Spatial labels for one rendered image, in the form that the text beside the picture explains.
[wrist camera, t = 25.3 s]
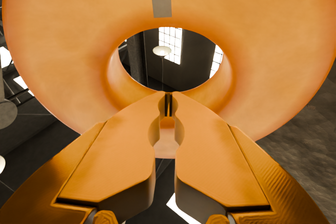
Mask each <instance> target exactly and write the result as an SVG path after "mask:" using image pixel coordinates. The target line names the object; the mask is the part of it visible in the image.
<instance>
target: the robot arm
mask: <svg viewBox="0 0 336 224"><path fill-rule="evenodd" d="M168 108H169V116H170V117H172V119H173V120H174V121H175V124H174V140H175V141H176V142H177V143H178V145H179V148H178V149H177V150H176V152H175V171H174V193H175V204H176V206H177V207H178V209H179V210H181V211H182V212H184V213H185V214H187V215H188V216H190V217H191V218H193V219H194V220H196V221H197V222H199V223H200V224H330V223H329V221H328V220H327V218H326V217H325V215H324V214H323V213H322V211H321V210H320V208H319V207H318V206H317V204H316V203H315V202H314V200H313V199H312V198H311V197H310V195H309V194H308V193H307V192H306V191H305V190H304V188H303V187H302V186H301V185H300V184H299V183H298V182H297V181H296V180H295V179H294V178H293V177H292V176H291V175H290V174H289V173H288V172H287V171H286V170H285V169H284V168H283V167H282V166H281V165H280V164H279V163H277V162H276V161H275V160H274V159H273V158H272V157H271V156H270V155H269V154H267V153H266V152H265V151H264V150H263V149H262V148H261V147H260V146H258V145H257V144H256V143H255V142H254V141H253V140H252V139H251V138H249V137H248V136H247V135H246V134H245V133H244V132H243V131H242V130H241V129H239V128H238V127H237V126H229V125H228V124H227V123H226V122H225V121H224V120H223V119H222V118H220V117H219V116H218V115H217V114H216V113H214V112H213V111H211V110H210V109H209V108H207V107H205V106H204V105H202V104H200V103H198V102H196V101H195V100H193V99H191V98H189V97H188V96H186V95H184V94H182V93H180V92H178V91H174V92H170V93H168V92H164V91H158V92H156V93H154V94H152V95H150V96H148V97H145V98H143V99H141V100H139V101H137V102H135V103H133V104H131V105H129V106H127V107H125V108H124V109H122V110H121V111H119V112H118V113H116V114H115V115H114V116H112V117H111V118H110V119H109V120H107V121H106V122H98V123H96V124H95V125H94V126H92V127H91V128H90V129H88V130H87V131H86V132H85V133H83V134H82V135H81V136H79V137H78V138H77V139H75V140H74V141H73V142H72V143H70V144H69V145H68V146H66V147H65V148H64V149H62V150H61V151H60V152H59V153H57V154H56V155H55V156H53V157H52V158H51V159H50V160H48V161H47V162H46V163H45V164H43V165H42V166H41V167H40V168H39V169H37V170H36V171H35V172H34V173H33V174H32V175H31V176H30V177H29V178H28V179H27V180H26V181H25V182H24V183H23V184H22V185H21V186H20V187H19V188H18V189H17V190H16V191H15V192H14V193H13V194H12V196H11V197H10V198H9V199H8V200H7V201H6V203H5V204H4V205H3V206H2V207H1V209H0V224H125V222H126V220H128V219H130V218H132V217H133V216H135V215H137V214H139V213H141V212H143V211H144V210H146V209H148V208H149V207H150V206H151V204H152V202H153V198H154V191H155V183H156V165H155V150H154V148H153V146H154V145H155V144H156V143H157V142H158V141H159V140H160V122H161V121H162V120H163V119H164V118H165V117H167V116H168Z"/></svg>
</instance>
